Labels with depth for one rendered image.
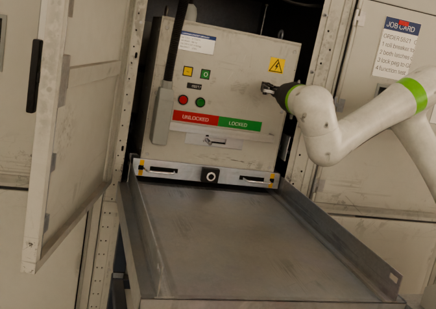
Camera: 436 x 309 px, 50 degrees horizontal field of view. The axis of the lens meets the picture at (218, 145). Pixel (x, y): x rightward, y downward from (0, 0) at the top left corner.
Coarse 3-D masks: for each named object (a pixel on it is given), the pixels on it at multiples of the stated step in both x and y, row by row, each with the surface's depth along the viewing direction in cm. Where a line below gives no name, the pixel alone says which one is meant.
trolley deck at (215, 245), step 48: (144, 192) 148; (192, 192) 157; (192, 240) 120; (240, 240) 126; (288, 240) 132; (144, 288) 94; (192, 288) 97; (240, 288) 101; (288, 288) 105; (336, 288) 109
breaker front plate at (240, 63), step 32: (224, 32) 154; (160, 64) 151; (192, 64) 154; (224, 64) 157; (256, 64) 160; (288, 64) 163; (192, 96) 156; (224, 96) 159; (256, 96) 162; (224, 128) 162; (192, 160) 162; (224, 160) 166; (256, 160) 169
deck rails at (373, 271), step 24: (288, 192) 165; (144, 216) 116; (312, 216) 147; (144, 240) 112; (336, 240) 133; (360, 240) 123; (360, 264) 121; (384, 264) 112; (168, 288) 95; (384, 288) 111
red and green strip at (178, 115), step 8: (176, 112) 156; (184, 112) 157; (192, 112) 158; (176, 120) 157; (184, 120) 158; (192, 120) 159; (200, 120) 159; (208, 120) 160; (216, 120) 161; (224, 120) 162; (232, 120) 162; (240, 120) 163; (248, 120) 164; (240, 128) 164; (248, 128) 165; (256, 128) 166
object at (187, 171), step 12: (132, 156) 157; (156, 168) 159; (168, 168) 160; (180, 168) 161; (192, 168) 162; (228, 168) 165; (192, 180) 163; (228, 180) 167; (240, 180) 168; (276, 180) 172
